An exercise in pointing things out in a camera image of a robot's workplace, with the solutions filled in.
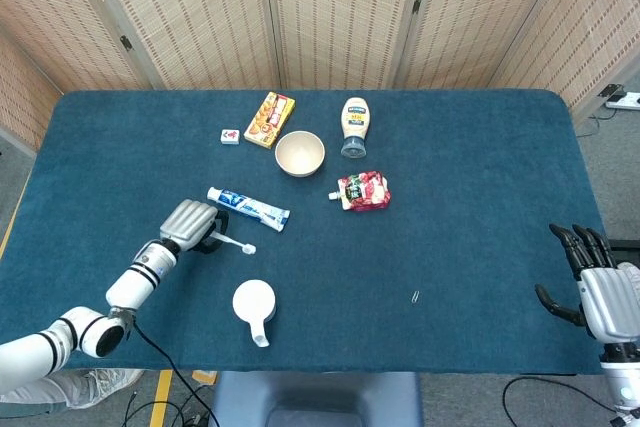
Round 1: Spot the bamboo folding screen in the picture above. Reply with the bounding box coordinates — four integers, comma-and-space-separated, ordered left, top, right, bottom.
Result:
0, 0, 640, 154

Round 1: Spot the blue white toothpaste tube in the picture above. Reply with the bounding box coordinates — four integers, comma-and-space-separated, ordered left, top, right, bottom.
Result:
206, 186, 292, 233

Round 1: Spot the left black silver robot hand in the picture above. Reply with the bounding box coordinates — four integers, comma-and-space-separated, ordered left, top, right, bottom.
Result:
158, 198, 231, 255

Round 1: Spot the yellow orange food box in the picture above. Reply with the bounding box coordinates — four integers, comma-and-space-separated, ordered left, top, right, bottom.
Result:
243, 91, 297, 150

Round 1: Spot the white power strip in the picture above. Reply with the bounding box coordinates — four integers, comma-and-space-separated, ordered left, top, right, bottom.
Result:
605, 91, 640, 112

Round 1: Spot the red spout pouch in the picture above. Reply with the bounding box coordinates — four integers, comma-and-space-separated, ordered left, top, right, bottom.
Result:
327, 170, 393, 212

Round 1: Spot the white toothbrush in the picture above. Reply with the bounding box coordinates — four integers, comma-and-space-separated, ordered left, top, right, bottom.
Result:
209, 231, 257, 255

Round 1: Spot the white measuring scoop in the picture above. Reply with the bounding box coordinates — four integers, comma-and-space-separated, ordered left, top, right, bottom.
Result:
231, 279, 277, 349

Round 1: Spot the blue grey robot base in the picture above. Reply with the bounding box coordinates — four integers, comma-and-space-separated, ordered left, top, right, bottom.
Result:
208, 370, 425, 427

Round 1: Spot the beige bowl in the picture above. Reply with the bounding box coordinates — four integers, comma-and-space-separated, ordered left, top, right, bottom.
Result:
274, 130, 327, 178

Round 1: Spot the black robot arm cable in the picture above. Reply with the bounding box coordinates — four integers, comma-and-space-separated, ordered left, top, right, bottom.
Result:
130, 321, 221, 427

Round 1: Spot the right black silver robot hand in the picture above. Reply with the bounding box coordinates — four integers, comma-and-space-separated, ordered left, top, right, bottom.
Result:
534, 223, 640, 348

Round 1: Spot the thin black floor cable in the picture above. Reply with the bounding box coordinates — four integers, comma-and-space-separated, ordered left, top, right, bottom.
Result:
502, 374, 621, 427

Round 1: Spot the blue tablecloth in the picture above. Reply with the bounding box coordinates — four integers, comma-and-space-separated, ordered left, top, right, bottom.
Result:
0, 88, 614, 377

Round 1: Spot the mayonnaise squeeze bottle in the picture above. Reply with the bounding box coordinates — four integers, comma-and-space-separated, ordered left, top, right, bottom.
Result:
340, 96, 370, 159

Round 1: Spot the white crumpled cloth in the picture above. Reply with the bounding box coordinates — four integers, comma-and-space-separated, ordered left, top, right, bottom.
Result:
0, 368, 146, 411

